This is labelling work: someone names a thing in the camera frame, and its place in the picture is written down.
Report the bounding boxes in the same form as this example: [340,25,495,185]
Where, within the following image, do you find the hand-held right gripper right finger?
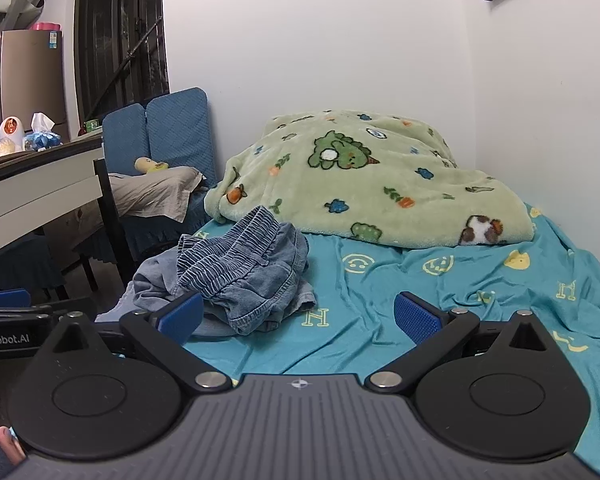
[364,291,556,393]

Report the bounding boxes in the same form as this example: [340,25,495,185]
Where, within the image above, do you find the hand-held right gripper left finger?
[47,291,233,393]

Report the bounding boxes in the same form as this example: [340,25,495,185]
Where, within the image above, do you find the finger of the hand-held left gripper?
[0,289,98,323]

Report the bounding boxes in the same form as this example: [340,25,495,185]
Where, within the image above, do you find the blue denim shorts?
[175,205,317,337]

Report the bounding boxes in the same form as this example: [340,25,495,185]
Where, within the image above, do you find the person's left hand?
[0,390,28,466]

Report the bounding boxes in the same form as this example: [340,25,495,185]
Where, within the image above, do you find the dark blue stool cover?
[0,234,70,306]

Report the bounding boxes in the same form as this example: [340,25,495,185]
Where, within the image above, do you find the light blue garment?
[96,251,231,338]

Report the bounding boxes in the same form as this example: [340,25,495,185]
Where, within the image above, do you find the teal printed bed sheet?
[182,202,600,478]

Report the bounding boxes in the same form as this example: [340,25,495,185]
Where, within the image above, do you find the dark blue chair cover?
[122,185,217,258]

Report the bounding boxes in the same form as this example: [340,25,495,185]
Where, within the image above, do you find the white desk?
[0,134,106,262]

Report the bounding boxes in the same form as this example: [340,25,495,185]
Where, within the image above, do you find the grey pillow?
[108,166,206,224]

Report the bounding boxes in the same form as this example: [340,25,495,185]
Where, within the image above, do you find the green printed fleece blanket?
[203,108,538,250]

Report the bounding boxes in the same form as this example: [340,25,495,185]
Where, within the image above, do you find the blue tissue box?
[23,112,64,152]

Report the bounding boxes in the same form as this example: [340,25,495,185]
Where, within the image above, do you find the white egg-shaped container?
[0,116,24,154]

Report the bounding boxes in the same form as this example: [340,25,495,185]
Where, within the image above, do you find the blue quilted chair cushion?
[102,103,149,177]
[146,87,219,189]

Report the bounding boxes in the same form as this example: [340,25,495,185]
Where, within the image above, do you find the beige refrigerator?
[0,30,71,145]

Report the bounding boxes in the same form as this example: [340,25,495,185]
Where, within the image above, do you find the dark window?
[73,0,171,132]

